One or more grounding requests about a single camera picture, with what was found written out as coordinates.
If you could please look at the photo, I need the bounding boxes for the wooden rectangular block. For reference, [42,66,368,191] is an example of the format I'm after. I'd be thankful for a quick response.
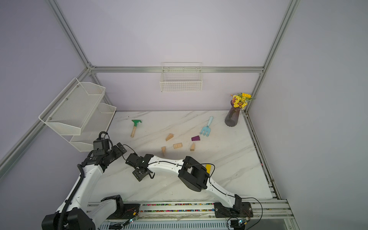
[173,143,183,149]

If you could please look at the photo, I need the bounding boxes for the purple block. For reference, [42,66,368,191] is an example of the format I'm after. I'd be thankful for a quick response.
[191,136,200,141]

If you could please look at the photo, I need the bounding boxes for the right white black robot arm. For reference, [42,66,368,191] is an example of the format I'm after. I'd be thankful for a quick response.
[126,153,242,213]

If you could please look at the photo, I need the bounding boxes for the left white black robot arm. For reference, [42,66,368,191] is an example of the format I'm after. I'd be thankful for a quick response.
[41,140,126,230]

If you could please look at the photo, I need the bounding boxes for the white two-tier mesh shelf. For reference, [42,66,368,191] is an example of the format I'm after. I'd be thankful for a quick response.
[38,78,117,152]

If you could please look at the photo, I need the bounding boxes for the yellow block upright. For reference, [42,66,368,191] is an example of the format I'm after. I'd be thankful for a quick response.
[206,164,212,174]

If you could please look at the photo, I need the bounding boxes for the light blue toy fork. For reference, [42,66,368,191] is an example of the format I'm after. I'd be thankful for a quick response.
[200,116,214,137]

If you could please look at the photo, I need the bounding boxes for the dark glass vase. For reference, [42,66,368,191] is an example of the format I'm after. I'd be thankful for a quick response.
[224,102,241,127]

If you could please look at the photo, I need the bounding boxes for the yellow artificial flowers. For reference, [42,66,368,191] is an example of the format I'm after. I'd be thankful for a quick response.
[231,93,253,110]

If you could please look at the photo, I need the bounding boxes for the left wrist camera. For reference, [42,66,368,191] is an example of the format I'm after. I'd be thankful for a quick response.
[93,131,113,151]

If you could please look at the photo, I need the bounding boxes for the green rake wooden handle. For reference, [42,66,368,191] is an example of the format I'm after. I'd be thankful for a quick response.
[130,119,142,138]

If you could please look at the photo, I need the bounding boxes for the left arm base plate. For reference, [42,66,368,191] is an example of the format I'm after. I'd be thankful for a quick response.
[107,204,141,220]

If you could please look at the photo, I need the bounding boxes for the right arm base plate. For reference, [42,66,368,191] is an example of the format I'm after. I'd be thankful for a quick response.
[214,202,254,218]

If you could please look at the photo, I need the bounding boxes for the white wire wall basket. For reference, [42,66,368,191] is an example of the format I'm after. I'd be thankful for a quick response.
[160,62,203,93]

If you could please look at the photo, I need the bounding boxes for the aluminium front rail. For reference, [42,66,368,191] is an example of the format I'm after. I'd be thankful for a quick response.
[98,198,300,230]

